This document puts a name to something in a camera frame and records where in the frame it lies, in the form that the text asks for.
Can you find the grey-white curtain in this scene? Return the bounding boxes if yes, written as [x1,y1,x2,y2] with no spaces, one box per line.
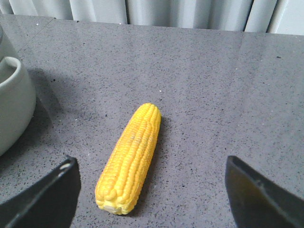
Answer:
[0,0,304,35]

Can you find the pale green pot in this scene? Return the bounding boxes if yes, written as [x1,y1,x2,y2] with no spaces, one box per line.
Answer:
[0,57,36,155]

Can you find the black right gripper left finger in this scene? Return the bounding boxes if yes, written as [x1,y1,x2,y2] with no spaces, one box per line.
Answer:
[0,157,81,228]

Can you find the yellow corn cob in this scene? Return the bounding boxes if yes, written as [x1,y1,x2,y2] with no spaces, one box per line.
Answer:
[95,103,161,215]

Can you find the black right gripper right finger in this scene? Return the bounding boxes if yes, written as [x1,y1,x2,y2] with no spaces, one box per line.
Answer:
[225,156,304,228]

